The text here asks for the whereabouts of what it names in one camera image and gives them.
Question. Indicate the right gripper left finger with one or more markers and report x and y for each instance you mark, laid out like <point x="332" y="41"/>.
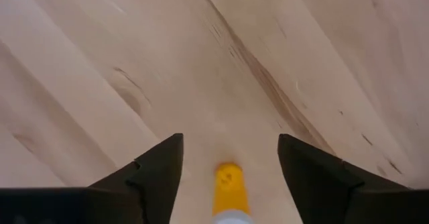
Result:
<point x="157" y="177"/>

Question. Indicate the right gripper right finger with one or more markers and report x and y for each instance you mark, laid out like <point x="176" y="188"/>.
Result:
<point x="315" y="177"/>

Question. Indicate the orange medicine bottle white cap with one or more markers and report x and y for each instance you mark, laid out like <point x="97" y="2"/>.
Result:
<point x="229" y="190"/>

